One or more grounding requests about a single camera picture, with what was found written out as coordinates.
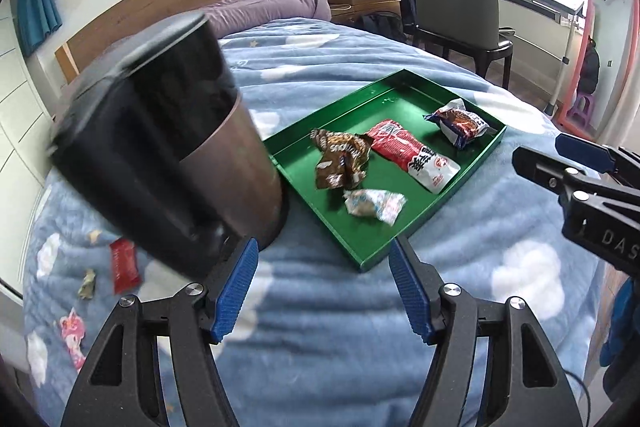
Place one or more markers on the Lucky bunny snack packet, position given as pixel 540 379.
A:
pixel 381 205

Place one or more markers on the blue gloved hand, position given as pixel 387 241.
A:
pixel 620 352

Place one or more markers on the green metal tray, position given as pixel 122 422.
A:
pixel 403 97

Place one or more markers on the blue orange snack packet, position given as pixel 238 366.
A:
pixel 459 124

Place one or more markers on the purple duvet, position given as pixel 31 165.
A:
pixel 231 16

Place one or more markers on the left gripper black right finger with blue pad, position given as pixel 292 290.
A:
pixel 525 383

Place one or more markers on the red white long snack packet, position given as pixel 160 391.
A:
pixel 432 170

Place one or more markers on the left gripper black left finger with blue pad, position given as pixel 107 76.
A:
pixel 120 385

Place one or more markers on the grey desk chair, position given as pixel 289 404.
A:
pixel 460 11

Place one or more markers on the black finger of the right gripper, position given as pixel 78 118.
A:
pixel 551 173

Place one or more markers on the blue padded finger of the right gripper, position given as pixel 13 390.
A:
pixel 602 158

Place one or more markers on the brown snack packet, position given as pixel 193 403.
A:
pixel 344 159

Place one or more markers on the olive green candy wrapper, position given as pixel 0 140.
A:
pixel 87 286

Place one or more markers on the wooden headboard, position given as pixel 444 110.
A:
pixel 125 18

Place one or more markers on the white wardrobe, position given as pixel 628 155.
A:
pixel 25 127

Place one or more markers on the small red sachet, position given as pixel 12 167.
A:
pixel 126 275

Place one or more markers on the blue cloud blanket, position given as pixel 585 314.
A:
pixel 318 343

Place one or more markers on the pink My Melody candy packet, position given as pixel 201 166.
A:
pixel 73 331

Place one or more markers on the teal curtain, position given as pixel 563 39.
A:
pixel 36 21

